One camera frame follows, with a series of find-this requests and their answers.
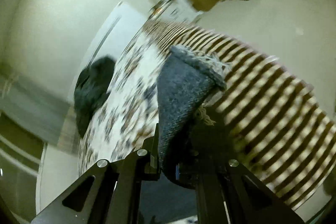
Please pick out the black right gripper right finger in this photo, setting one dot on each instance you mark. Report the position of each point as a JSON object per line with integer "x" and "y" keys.
{"x": 209, "y": 188}

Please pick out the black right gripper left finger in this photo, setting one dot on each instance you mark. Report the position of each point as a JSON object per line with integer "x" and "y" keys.
{"x": 138, "y": 166}

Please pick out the dark blue denim pants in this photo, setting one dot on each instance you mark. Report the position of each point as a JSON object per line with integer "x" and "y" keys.
{"x": 186, "y": 81}

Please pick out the dark green cloth pile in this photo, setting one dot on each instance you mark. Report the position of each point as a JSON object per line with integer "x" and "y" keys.
{"x": 91, "y": 91}

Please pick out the floral checkered fleece blanket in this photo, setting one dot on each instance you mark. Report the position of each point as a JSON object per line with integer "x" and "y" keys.
{"x": 288, "y": 139}

